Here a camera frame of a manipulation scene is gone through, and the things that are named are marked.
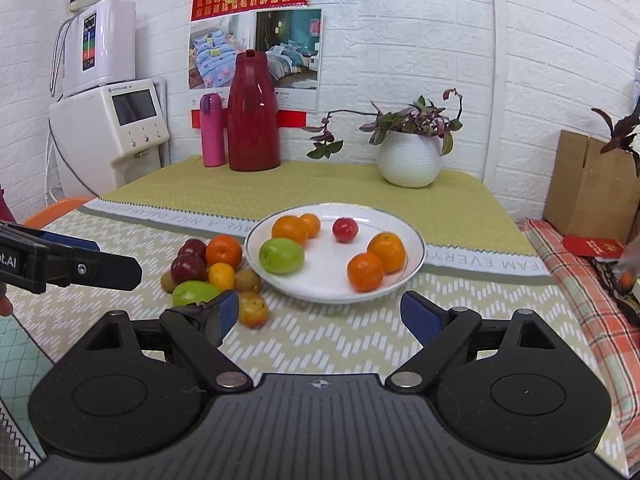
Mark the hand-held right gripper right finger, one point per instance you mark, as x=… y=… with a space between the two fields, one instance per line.
x=421 y=315

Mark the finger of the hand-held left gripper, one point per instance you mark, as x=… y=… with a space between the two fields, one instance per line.
x=100 y=270
x=70 y=242

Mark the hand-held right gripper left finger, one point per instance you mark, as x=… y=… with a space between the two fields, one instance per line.
x=225 y=310

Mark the red yellow peach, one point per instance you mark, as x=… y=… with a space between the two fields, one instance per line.
x=252 y=308

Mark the small yellow orange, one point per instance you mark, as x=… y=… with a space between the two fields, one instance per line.
x=221 y=276

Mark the green jujube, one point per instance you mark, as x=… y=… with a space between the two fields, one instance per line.
x=281 y=255
x=192 y=292

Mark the brown kiwi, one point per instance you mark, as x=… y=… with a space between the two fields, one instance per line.
x=168 y=282
x=247 y=280

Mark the dark red apple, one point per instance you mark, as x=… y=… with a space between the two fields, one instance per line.
x=189 y=269

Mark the deep orange tangerine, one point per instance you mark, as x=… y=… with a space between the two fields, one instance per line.
x=224 y=251
x=366 y=272

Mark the dark red plum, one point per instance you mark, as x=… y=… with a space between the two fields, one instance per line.
x=192 y=247

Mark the large orange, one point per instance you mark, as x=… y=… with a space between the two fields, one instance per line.
x=290 y=230
x=386 y=251

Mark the white plate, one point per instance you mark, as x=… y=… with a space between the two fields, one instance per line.
x=325 y=270

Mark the red tomato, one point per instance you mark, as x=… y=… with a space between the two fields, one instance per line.
x=345 y=229

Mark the person's left hand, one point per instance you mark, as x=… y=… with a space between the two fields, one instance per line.
x=5 y=302

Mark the orange plastic stool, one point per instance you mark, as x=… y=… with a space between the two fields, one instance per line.
x=55 y=210

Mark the white water dispenser with screen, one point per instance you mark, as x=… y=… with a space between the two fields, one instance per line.
x=85 y=145

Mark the red plaid cloth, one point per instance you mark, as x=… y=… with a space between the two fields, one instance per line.
x=565 y=280

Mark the white potted purple plant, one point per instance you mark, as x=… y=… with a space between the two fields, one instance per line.
x=410 y=160

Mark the pink thermos bottle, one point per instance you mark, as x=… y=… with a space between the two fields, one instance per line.
x=212 y=132

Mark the red envelope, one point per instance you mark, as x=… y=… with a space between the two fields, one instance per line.
x=592 y=247

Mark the red thermos jug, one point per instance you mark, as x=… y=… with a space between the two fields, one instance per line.
x=254 y=120

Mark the black patterned cloth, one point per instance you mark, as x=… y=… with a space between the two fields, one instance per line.
x=612 y=285

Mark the white water purifier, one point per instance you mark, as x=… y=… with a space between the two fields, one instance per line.
x=112 y=45

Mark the large cardboard box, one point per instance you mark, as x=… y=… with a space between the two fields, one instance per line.
x=580 y=185

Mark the clear plastic bag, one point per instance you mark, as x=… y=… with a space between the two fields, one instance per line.
x=631 y=270

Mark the dark purple plant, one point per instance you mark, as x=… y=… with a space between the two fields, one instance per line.
x=622 y=132

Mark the red wall calendar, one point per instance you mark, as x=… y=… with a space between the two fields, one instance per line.
x=295 y=60

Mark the white wall conduit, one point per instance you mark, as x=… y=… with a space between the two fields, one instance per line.
x=495 y=60

